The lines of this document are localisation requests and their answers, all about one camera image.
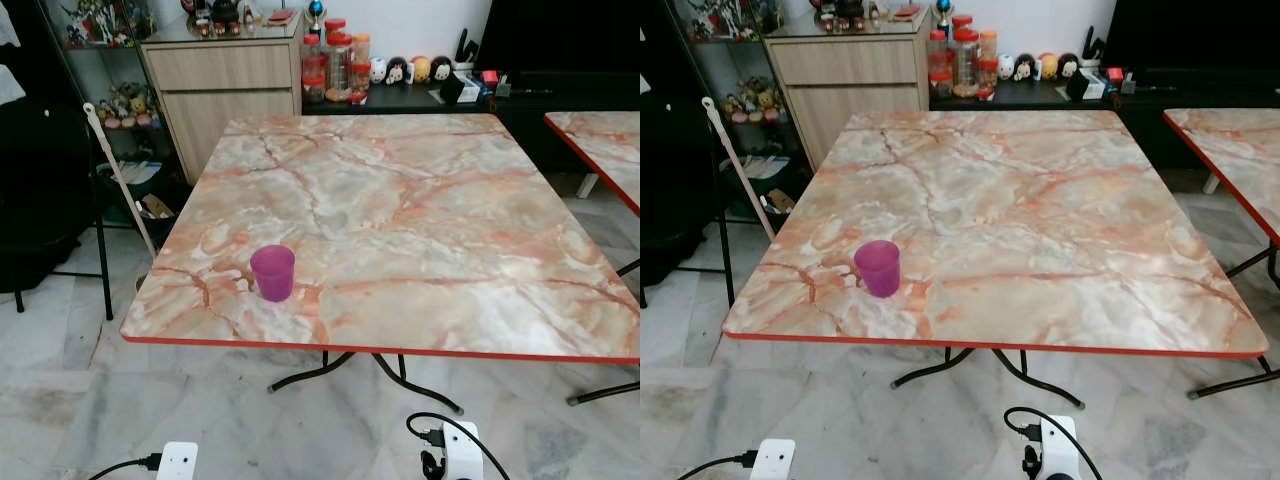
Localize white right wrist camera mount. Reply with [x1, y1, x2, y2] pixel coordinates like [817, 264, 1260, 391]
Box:
[441, 421, 485, 480]
[1038, 416, 1081, 480]

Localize black television screen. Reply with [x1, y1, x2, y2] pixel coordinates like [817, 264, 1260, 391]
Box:
[1100, 0, 1280, 70]
[475, 0, 641, 74]

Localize light wooden drawer cabinet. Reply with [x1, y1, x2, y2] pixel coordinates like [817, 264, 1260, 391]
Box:
[765, 8, 931, 171]
[140, 12, 304, 158]

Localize purple plastic cup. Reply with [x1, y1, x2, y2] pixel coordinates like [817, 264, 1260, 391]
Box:
[249, 244, 297, 303]
[853, 240, 901, 299]

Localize dark figurines group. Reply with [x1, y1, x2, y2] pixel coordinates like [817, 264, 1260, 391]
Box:
[181, 0, 263, 37]
[808, 0, 891, 33]

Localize clear jar orange lid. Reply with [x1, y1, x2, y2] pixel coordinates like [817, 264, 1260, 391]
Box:
[350, 33, 372, 102]
[978, 29, 999, 99]

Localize robot model figures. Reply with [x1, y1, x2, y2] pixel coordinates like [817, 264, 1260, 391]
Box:
[60, 0, 159, 49]
[688, 0, 776, 41]

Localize black chair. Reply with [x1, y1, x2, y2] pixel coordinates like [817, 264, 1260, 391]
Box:
[640, 95, 723, 309]
[0, 95, 101, 313]

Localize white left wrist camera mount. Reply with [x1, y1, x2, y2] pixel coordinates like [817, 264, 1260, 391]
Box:
[158, 442, 199, 480]
[750, 439, 797, 480]

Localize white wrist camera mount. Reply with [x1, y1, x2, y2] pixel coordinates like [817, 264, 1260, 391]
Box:
[750, 439, 797, 480]
[1038, 416, 1081, 480]
[441, 421, 485, 480]
[158, 442, 199, 480]

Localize long pale wooden stick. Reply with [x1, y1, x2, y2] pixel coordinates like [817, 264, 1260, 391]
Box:
[83, 102, 158, 259]
[701, 97, 776, 241]

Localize black and white box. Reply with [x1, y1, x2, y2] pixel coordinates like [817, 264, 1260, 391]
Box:
[1066, 70, 1106, 101]
[440, 74, 480, 105]

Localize small plush figures row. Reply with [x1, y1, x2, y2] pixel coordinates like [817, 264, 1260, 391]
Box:
[722, 78, 793, 125]
[96, 82, 167, 131]

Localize large clear jar red lid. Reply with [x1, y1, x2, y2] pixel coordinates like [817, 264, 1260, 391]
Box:
[327, 33, 353, 102]
[952, 28, 980, 99]

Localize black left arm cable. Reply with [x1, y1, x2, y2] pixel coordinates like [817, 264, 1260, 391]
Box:
[88, 453, 163, 480]
[676, 451, 758, 480]

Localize marble table with red edge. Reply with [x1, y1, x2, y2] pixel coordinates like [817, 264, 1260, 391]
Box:
[1163, 107, 1280, 248]
[544, 110, 641, 218]

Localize black metal shelf rack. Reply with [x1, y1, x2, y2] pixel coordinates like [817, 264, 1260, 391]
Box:
[660, 0, 813, 306]
[40, 0, 193, 321]

